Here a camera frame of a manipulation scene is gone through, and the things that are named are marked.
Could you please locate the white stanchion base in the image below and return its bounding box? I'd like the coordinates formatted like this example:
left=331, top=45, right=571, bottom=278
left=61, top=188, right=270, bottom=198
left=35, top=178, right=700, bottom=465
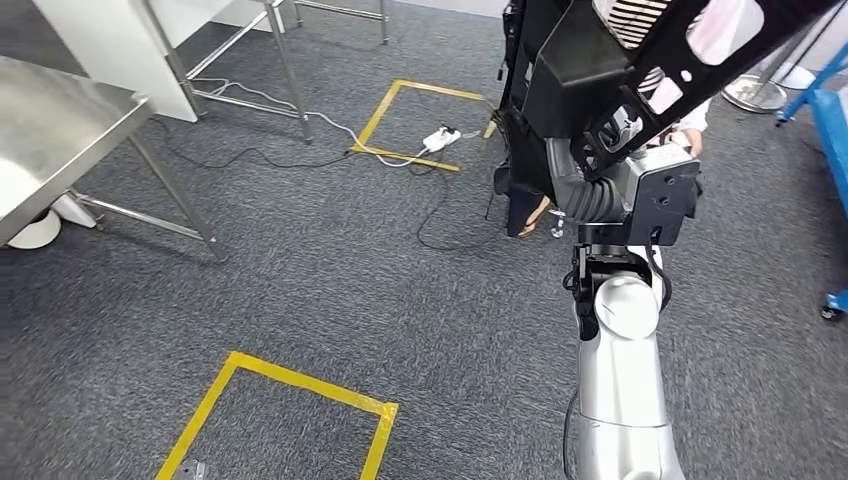
left=770, top=61, right=817, bottom=92

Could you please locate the white desk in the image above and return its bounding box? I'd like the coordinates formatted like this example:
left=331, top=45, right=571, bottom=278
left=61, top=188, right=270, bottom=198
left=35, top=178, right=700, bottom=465
left=31, top=0, right=287, bottom=125

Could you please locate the black plastic plate frame part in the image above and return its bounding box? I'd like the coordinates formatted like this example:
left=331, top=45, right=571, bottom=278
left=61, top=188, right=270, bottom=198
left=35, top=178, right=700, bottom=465
left=496, top=0, right=846, bottom=195

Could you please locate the black floor cable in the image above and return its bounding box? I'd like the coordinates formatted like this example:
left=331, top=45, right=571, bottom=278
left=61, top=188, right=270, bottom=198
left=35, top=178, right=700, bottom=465
left=150, top=117, right=352, bottom=171
left=407, top=158, right=511, bottom=254

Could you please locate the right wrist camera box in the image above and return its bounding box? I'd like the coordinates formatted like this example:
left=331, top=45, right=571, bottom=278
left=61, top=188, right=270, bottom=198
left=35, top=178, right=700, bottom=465
left=577, top=140, right=704, bottom=248

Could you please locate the person's hand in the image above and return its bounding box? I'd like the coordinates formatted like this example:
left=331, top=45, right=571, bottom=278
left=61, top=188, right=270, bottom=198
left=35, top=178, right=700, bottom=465
left=662, top=125, right=706, bottom=159

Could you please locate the white round base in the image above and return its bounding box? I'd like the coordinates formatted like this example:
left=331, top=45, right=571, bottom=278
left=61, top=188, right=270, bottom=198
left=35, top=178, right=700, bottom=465
left=6, top=208, right=63, bottom=251

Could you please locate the chrome stanchion base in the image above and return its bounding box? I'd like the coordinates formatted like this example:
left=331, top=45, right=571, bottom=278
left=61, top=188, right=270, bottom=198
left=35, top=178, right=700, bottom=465
left=720, top=72, right=790, bottom=115

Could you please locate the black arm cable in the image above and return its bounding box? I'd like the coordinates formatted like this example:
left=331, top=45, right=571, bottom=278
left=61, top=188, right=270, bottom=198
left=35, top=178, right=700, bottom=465
left=561, top=228, right=675, bottom=480

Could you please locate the white floor cable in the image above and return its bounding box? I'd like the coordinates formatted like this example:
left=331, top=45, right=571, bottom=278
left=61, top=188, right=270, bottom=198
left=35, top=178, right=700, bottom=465
left=190, top=77, right=432, bottom=169

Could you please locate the person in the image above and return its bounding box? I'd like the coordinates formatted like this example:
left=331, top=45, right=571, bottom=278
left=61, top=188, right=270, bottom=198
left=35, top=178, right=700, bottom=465
left=493, top=0, right=770, bottom=241

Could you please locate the white power strip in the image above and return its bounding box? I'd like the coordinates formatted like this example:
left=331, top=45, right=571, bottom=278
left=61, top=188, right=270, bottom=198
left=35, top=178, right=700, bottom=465
left=421, top=125, right=464, bottom=154

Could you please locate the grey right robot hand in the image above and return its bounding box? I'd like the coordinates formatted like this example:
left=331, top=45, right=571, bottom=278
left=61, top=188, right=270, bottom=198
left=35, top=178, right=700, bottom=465
left=546, top=107, right=644, bottom=202

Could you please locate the yellow floor tape square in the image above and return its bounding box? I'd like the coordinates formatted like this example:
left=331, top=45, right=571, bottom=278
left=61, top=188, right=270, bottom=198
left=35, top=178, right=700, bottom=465
left=349, top=78, right=498, bottom=174
left=154, top=351, right=400, bottom=480

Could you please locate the blue wheeled cart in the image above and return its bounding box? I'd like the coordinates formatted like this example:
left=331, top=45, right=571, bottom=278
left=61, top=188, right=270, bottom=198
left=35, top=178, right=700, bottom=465
left=773, top=39, right=848, bottom=325

